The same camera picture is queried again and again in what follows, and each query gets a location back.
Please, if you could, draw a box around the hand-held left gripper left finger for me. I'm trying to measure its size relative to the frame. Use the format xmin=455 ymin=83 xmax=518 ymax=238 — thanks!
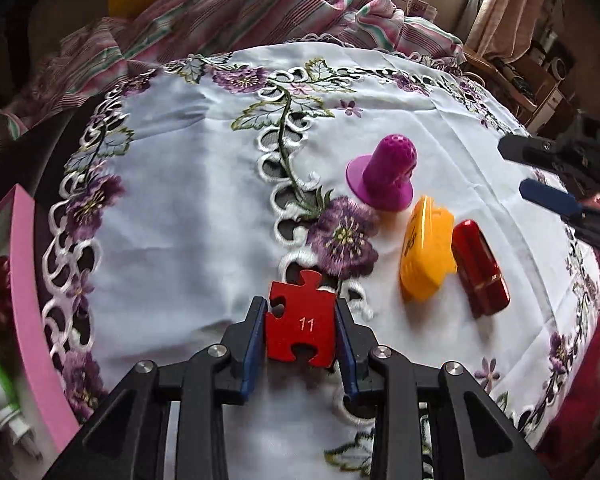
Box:
xmin=45 ymin=296 xmax=268 ymax=480

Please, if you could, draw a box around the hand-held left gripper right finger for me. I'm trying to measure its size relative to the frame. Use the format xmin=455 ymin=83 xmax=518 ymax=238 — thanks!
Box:
xmin=332 ymin=300 xmax=551 ymax=480

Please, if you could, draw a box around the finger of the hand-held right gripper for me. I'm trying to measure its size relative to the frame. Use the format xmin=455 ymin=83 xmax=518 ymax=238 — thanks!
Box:
xmin=519 ymin=178 xmax=600 ymax=256
xmin=497 ymin=132 xmax=581 ymax=171

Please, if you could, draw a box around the red puzzle piece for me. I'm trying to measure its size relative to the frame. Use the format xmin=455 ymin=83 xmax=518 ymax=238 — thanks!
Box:
xmin=264 ymin=269 xmax=342 ymax=368

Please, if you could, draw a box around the pink cardboard box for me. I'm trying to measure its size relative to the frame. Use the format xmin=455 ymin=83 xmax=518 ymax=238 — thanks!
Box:
xmin=0 ymin=184 xmax=81 ymax=453

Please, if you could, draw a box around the wooden desk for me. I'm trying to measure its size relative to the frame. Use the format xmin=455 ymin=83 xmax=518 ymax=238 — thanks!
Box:
xmin=462 ymin=50 xmax=566 ymax=131

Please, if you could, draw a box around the cluttered shelf unit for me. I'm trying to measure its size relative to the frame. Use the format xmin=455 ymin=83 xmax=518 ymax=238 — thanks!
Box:
xmin=500 ymin=0 xmax=581 ymax=126

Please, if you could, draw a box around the yellow plastic toy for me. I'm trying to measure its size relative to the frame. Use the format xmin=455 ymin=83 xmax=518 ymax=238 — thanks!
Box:
xmin=399 ymin=195 xmax=456 ymax=302

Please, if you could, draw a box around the magenta perforated cone toy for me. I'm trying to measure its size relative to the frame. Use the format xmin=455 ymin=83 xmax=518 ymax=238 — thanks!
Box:
xmin=346 ymin=132 xmax=420 ymax=210

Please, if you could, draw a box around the beige curtain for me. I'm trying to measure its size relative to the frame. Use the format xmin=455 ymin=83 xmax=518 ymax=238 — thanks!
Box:
xmin=452 ymin=0 xmax=536 ymax=51

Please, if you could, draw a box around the white embroidered floral tablecloth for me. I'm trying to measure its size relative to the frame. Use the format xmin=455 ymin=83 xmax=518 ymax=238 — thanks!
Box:
xmin=35 ymin=34 xmax=600 ymax=480

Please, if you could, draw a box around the green white tube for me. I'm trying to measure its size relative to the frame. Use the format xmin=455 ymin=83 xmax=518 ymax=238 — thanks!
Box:
xmin=0 ymin=337 xmax=43 ymax=461

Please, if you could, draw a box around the black leather seat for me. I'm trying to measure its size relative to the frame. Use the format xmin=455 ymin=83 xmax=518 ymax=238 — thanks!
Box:
xmin=0 ymin=95 xmax=106 ymax=221

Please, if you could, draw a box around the pink green striped blanket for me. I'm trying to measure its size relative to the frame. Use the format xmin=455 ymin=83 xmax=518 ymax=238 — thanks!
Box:
xmin=0 ymin=0 xmax=466 ymax=161

